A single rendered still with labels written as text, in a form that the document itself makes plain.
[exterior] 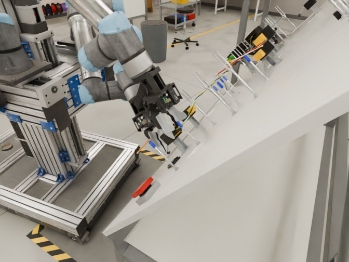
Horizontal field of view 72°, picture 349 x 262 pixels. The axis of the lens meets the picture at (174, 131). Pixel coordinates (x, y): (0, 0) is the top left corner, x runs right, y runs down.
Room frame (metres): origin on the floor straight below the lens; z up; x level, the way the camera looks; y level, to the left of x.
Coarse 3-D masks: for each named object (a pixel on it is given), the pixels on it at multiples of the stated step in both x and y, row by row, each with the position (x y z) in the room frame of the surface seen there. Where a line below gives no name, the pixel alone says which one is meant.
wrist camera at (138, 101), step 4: (140, 84) 0.60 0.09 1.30; (140, 88) 0.60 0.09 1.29; (144, 88) 0.59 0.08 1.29; (140, 92) 0.61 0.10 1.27; (144, 92) 0.60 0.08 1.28; (136, 96) 0.62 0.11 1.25; (140, 96) 0.61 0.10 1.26; (136, 100) 0.63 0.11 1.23; (140, 100) 0.62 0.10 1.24; (136, 104) 0.63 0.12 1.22; (140, 104) 0.62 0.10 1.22; (140, 108) 0.64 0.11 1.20
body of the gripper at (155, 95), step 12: (156, 72) 0.58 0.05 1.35; (144, 84) 0.59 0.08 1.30; (156, 84) 0.56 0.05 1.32; (168, 84) 0.58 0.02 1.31; (144, 96) 0.60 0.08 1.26; (156, 96) 0.54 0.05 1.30; (168, 96) 0.58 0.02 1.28; (180, 96) 0.58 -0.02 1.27; (156, 108) 0.57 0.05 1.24; (168, 108) 0.56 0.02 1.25
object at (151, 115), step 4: (148, 108) 0.57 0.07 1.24; (148, 112) 0.57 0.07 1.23; (152, 112) 0.57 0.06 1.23; (156, 112) 0.58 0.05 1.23; (148, 116) 0.57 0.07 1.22; (152, 116) 0.56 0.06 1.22; (152, 120) 0.56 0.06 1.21; (156, 120) 0.56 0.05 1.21; (156, 124) 0.56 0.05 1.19; (160, 128) 0.56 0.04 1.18
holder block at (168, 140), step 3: (180, 132) 0.60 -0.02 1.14; (162, 135) 0.60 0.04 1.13; (165, 135) 0.59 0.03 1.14; (177, 135) 0.58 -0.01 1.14; (162, 138) 0.60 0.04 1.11; (165, 138) 0.59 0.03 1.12; (168, 138) 0.58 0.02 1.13; (171, 138) 0.57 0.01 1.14; (174, 138) 0.57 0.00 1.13; (165, 141) 0.60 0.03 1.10; (168, 141) 0.58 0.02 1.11; (171, 141) 0.57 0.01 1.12; (168, 144) 0.59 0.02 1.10
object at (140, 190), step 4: (148, 180) 0.40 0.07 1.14; (152, 180) 0.41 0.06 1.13; (144, 184) 0.39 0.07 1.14; (148, 184) 0.39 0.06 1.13; (140, 188) 0.38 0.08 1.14; (144, 188) 0.38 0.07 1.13; (148, 188) 0.39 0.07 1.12; (136, 192) 0.38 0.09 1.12; (140, 192) 0.37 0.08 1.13; (144, 192) 0.38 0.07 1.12; (132, 196) 0.39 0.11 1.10; (136, 196) 0.38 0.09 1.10
